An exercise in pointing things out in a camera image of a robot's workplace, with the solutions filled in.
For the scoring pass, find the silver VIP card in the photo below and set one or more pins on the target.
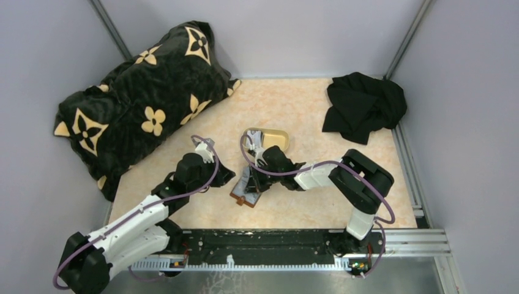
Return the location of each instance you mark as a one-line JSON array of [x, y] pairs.
[[254, 139]]

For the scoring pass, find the black floral plush pillow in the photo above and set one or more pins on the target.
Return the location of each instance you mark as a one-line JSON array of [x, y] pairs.
[[117, 123]]

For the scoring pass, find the crumpled black cloth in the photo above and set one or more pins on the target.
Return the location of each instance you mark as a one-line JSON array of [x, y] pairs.
[[360, 105]]

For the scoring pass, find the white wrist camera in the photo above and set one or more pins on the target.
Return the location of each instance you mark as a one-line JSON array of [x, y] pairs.
[[259, 159], [203, 149]]

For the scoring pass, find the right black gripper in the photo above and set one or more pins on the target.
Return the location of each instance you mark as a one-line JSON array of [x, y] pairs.
[[254, 184]]

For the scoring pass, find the white toothed cable rail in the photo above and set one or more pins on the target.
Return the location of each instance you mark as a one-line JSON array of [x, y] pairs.
[[166, 264]]

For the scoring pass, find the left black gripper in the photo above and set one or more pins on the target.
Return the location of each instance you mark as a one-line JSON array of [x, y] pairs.
[[225, 176]]

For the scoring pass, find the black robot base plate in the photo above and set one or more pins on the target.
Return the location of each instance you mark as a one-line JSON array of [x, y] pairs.
[[271, 247]]

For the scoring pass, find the beige oval tray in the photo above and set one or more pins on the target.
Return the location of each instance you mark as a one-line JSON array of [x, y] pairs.
[[271, 137]]

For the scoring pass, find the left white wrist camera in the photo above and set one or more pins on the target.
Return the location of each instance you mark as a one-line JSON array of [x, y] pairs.
[[203, 149]]

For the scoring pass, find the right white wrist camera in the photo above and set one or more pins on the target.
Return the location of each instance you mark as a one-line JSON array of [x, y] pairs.
[[259, 159]]

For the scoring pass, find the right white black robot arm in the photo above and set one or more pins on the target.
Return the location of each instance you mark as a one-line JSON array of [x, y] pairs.
[[361, 181]]

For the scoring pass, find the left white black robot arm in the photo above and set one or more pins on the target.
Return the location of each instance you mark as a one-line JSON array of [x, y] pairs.
[[89, 262]]

